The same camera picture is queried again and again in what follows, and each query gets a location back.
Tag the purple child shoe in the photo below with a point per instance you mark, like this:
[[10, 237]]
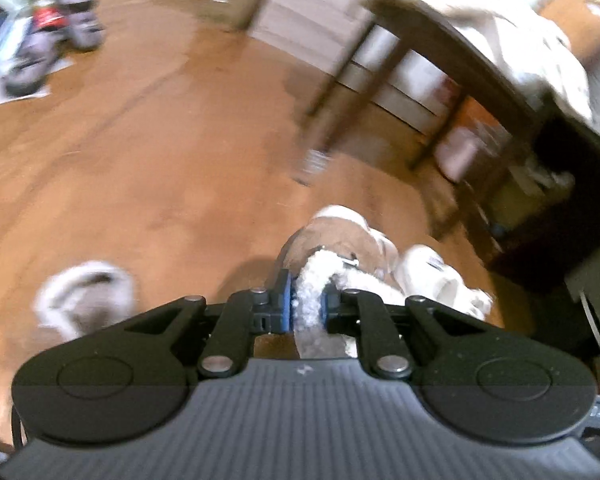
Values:
[[30, 67], [82, 20]]

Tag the brown fur-lined slipper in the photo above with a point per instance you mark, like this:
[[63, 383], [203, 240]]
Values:
[[310, 280], [85, 300]]

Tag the dark wooden table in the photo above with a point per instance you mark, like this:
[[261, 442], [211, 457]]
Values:
[[430, 25]]

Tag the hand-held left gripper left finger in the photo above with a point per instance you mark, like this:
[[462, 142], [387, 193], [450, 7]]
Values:
[[285, 310]]

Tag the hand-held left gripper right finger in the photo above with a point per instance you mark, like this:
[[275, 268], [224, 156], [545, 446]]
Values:
[[326, 310]]

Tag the white metal frame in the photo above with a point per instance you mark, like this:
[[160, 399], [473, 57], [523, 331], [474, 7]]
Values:
[[592, 320]]

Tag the white paper sheet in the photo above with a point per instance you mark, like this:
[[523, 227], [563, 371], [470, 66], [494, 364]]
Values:
[[15, 97]]

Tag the red packet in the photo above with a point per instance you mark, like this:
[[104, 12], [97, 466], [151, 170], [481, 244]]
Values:
[[47, 17]]

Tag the white fleece cloth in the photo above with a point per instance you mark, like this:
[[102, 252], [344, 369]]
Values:
[[520, 25]]

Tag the pink bag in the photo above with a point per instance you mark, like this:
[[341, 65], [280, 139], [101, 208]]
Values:
[[457, 152]]

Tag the brown cardboard box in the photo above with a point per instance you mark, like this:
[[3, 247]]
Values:
[[237, 0]]

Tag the olive paper bag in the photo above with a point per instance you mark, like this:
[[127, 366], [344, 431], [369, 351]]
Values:
[[525, 195]]

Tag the white clog purple charms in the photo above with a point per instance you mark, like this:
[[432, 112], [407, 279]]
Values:
[[430, 280]]

